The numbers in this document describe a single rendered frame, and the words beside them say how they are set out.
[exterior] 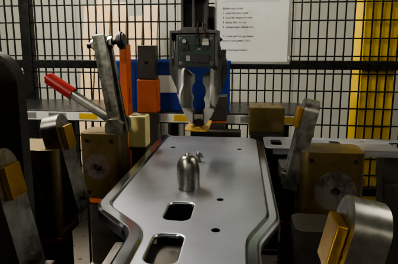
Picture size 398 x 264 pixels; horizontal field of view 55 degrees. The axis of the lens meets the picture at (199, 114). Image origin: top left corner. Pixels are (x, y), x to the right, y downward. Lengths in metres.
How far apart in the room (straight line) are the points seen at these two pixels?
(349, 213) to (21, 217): 0.28
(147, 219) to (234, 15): 0.83
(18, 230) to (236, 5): 0.94
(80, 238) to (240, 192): 0.65
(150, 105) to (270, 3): 0.48
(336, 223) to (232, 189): 0.31
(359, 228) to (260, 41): 0.97
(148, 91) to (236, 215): 0.55
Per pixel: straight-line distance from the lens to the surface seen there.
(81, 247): 1.05
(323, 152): 0.58
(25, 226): 0.40
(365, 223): 0.24
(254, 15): 1.18
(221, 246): 0.40
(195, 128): 0.61
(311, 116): 0.57
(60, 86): 0.69
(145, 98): 0.95
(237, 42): 1.17
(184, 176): 0.52
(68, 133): 0.51
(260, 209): 0.48
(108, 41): 0.66
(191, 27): 0.56
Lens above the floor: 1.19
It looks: 10 degrees down
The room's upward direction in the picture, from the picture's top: straight up
